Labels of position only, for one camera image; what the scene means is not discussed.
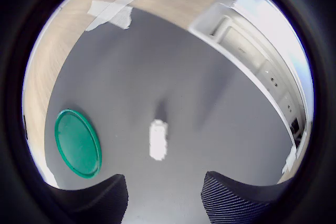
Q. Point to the small white plastic terminal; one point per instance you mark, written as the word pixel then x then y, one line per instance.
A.
pixel 158 140

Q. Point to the round green lid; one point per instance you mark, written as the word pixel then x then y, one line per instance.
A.
pixel 77 142

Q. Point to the white tape piece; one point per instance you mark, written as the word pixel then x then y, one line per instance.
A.
pixel 113 11
pixel 289 161

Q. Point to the dark grey mat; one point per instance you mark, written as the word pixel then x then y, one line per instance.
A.
pixel 183 77

